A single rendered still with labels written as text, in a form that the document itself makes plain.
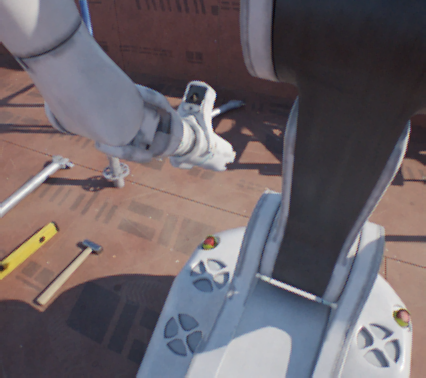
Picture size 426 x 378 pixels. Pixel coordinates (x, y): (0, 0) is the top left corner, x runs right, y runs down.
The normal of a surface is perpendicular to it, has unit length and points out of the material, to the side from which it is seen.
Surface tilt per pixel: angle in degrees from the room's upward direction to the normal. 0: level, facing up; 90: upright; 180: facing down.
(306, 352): 23
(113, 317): 0
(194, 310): 38
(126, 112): 90
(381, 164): 110
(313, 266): 60
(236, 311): 27
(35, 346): 0
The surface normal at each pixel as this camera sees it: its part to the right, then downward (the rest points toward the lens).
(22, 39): 0.11, 0.86
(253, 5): -0.46, 0.55
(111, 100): 0.85, 0.19
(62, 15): 0.94, 0.24
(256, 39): -0.44, 0.74
